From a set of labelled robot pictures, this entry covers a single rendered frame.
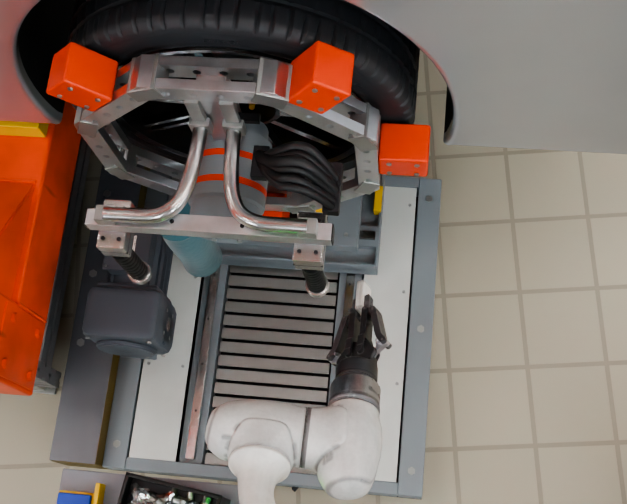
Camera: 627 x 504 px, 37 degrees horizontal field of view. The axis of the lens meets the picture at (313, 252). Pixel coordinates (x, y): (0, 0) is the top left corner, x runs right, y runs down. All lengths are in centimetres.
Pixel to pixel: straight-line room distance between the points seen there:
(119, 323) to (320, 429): 76
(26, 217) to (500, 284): 124
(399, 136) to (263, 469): 63
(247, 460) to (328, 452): 13
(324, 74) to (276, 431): 57
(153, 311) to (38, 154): 43
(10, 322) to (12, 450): 78
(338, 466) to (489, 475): 96
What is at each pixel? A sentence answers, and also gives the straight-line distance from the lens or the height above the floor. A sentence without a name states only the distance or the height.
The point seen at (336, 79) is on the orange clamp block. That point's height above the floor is 114.
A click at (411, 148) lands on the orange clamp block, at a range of 172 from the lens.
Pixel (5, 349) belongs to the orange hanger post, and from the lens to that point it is 194.
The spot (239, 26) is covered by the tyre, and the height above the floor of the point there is 117.
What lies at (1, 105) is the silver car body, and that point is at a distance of 199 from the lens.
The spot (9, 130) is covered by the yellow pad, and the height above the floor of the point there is 71.
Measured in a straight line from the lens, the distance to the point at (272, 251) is 245.
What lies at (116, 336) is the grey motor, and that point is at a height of 40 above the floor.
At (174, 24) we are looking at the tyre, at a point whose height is 117.
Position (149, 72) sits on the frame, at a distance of 158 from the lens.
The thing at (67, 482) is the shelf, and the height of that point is 45.
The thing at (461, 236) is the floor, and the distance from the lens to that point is 260.
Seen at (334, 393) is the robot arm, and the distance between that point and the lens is 165.
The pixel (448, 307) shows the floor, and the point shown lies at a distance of 254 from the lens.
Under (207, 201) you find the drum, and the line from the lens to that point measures 169.
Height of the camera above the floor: 245
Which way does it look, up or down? 71 degrees down
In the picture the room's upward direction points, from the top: 16 degrees counter-clockwise
